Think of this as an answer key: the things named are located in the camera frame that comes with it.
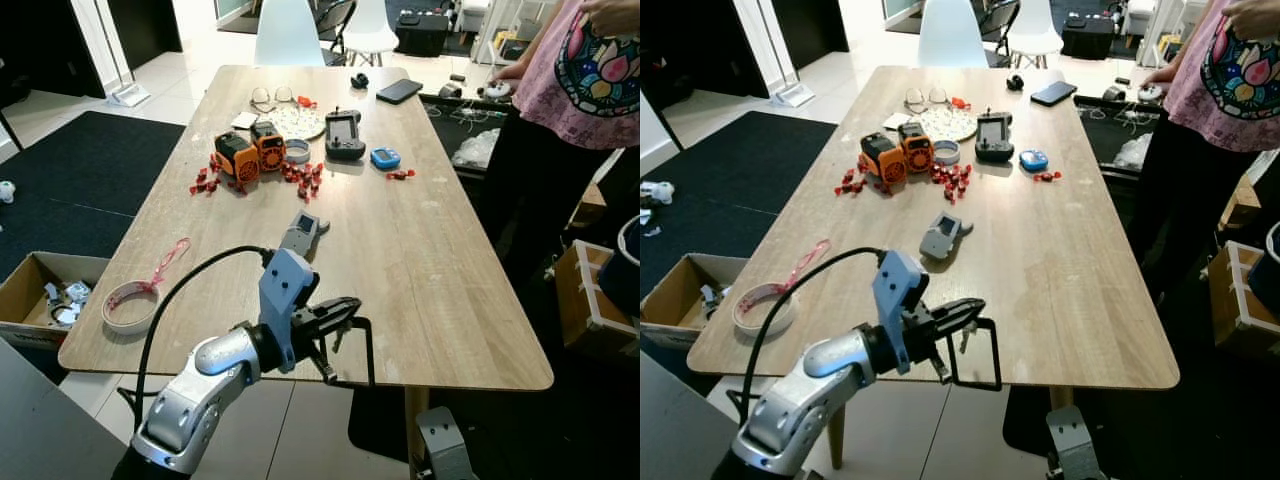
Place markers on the small white card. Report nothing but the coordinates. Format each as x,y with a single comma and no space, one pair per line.
897,121
245,121

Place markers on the black bin white rim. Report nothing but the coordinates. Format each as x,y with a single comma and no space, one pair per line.
630,275
1273,275

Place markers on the white partition board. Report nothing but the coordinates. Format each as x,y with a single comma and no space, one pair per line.
35,430
675,430

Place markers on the open cardboard box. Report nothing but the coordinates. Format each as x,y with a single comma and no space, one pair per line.
668,285
30,275

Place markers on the black bag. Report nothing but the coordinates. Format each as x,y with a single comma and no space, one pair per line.
1087,38
422,35

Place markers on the black handheld controller with screen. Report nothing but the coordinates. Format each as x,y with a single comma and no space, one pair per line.
345,148
995,150

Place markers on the white door frame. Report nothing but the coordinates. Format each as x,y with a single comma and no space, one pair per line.
100,45
765,45

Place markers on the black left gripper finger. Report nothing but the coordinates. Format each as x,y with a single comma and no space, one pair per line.
342,303
964,323
966,306
343,319

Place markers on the person's left hand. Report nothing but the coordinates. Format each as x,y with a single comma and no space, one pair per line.
610,14
1255,15

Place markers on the thin frame eyeglasses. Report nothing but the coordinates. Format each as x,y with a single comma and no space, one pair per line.
927,95
273,93

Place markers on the white plastic chair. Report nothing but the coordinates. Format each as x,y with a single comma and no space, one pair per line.
372,25
953,35
1033,25
290,35

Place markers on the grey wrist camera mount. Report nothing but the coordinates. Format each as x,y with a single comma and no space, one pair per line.
285,290
1070,445
442,445
897,290

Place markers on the orange black boxy device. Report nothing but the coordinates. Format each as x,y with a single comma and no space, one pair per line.
918,152
885,160
270,150
238,160

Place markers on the black chair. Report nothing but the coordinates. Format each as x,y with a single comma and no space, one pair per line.
337,18
998,18

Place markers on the light wooden table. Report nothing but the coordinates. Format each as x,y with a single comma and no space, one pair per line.
420,260
1060,260

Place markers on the red plastic clips pile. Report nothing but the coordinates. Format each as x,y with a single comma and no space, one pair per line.
305,178
852,184
952,180
205,183

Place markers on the white door rail base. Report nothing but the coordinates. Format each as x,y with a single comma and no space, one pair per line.
795,96
128,96

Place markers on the white plastic bag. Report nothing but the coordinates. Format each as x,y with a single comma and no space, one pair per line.
478,148
1132,152

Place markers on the black door panel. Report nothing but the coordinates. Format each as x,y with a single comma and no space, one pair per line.
700,50
150,30
812,30
40,45

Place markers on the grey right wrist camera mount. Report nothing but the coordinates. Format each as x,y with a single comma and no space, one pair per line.
442,445
1070,445

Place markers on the black floor mat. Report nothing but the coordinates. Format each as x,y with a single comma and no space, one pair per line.
540,440
1180,440

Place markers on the white plastic packets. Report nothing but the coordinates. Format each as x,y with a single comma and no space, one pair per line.
75,293
712,297

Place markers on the brown cardboard box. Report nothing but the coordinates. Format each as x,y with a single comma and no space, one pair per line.
592,208
1242,203

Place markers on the person in pink shirt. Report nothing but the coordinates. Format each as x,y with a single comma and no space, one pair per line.
1190,90
560,90

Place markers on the dark floor rug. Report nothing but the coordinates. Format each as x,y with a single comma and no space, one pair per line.
90,180
760,180

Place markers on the small dark gadget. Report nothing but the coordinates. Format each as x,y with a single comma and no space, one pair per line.
449,91
1113,94

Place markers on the white round gadget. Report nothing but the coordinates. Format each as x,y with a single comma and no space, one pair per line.
497,90
1151,92

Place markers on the small grey tape roll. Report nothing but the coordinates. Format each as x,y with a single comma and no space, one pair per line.
946,160
297,158

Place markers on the black smartphone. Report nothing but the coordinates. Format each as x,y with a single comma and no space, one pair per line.
1054,93
400,91

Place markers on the blue round tape measure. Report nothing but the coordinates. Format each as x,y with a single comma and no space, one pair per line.
385,158
1033,160

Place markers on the grey handheld device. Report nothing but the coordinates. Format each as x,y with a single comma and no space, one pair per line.
943,238
300,235

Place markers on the red plastic clip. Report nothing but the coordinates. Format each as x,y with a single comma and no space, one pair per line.
1048,176
400,174

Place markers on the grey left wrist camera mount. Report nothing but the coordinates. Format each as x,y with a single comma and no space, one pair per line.
897,290
285,290

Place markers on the white dotted round plate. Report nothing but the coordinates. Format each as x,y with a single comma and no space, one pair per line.
300,122
950,124

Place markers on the person's right hand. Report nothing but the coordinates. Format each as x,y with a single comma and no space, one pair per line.
1161,75
511,72

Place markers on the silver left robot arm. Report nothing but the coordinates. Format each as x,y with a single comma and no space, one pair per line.
200,385
800,400

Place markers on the black side table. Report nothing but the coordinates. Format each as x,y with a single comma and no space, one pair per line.
1095,130
440,108

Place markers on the light wooden crate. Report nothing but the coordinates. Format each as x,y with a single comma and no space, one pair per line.
585,300
1235,300

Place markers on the small black round object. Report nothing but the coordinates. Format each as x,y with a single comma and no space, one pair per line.
359,81
1014,82

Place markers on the white crumpled object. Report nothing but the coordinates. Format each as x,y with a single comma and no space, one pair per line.
6,191
658,192

